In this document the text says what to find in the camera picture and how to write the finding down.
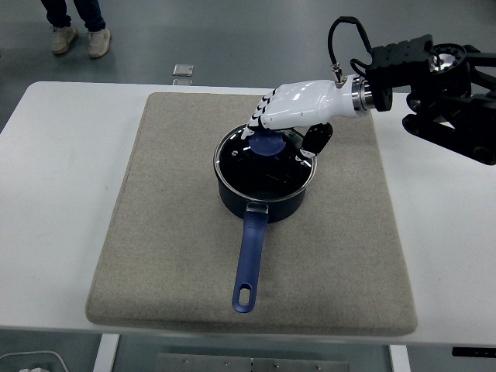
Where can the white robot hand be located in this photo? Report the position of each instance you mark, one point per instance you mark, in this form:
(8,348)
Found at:
(306,100)

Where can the glass pot lid blue knob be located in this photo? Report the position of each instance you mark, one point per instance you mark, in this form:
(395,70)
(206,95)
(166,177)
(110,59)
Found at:
(267,174)

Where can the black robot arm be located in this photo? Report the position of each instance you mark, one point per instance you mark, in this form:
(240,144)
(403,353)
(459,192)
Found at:
(426,69)

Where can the metal floor plate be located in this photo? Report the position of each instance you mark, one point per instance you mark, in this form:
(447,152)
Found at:
(183,69)

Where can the beige fabric mat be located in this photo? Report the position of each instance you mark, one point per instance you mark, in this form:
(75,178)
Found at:
(155,252)

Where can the person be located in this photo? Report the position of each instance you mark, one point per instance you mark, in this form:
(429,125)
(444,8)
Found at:
(62,38)

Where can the white table leg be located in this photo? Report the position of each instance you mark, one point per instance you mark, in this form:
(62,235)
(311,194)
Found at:
(105,354)
(400,360)

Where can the grey metal plate with screws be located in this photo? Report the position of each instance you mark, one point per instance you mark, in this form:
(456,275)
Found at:
(193,364)

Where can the black table control panel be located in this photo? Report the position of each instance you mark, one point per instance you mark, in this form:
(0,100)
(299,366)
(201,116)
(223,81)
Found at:
(472,352)

